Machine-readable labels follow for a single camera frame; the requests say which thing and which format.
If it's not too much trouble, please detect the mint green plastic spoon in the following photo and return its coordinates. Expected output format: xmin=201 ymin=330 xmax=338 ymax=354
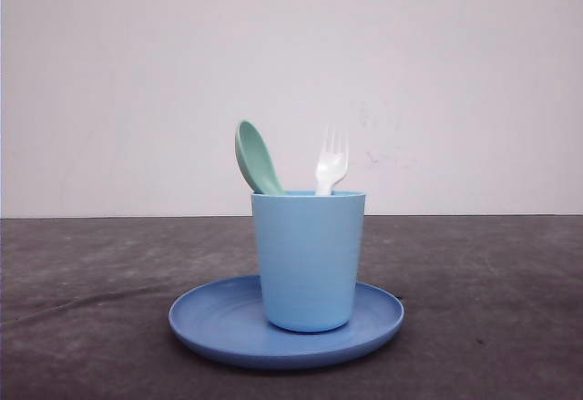
xmin=235 ymin=120 xmax=285 ymax=195

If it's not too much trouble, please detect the white plastic fork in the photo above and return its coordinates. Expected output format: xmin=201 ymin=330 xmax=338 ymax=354
xmin=315 ymin=127 xmax=349 ymax=196

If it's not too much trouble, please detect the light blue plastic cup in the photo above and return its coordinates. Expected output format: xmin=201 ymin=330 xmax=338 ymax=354
xmin=251 ymin=190 xmax=366 ymax=333

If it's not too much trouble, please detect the blue plastic plate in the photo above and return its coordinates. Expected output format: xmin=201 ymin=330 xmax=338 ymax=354
xmin=169 ymin=275 xmax=404 ymax=371

